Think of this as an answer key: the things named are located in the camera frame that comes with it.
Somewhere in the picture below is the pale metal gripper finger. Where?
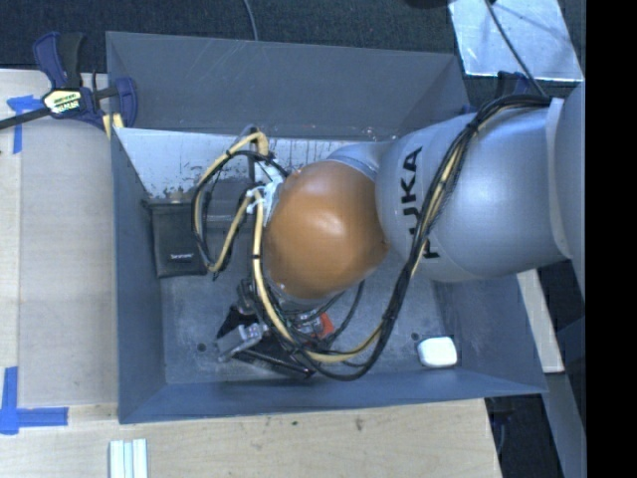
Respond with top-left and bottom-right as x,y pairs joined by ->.
216,322 -> 265,351
217,336 -> 273,363

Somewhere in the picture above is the black flat pouch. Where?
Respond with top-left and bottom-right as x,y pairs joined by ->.
140,198 -> 210,280

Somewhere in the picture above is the white rounded small case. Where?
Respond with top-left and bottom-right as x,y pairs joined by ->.
416,336 -> 459,368

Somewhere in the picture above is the pale wood flat board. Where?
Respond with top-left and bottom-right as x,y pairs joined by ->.
17,117 -> 121,409

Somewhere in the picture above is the grey metal bin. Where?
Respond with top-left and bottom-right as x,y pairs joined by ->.
105,31 -> 549,425

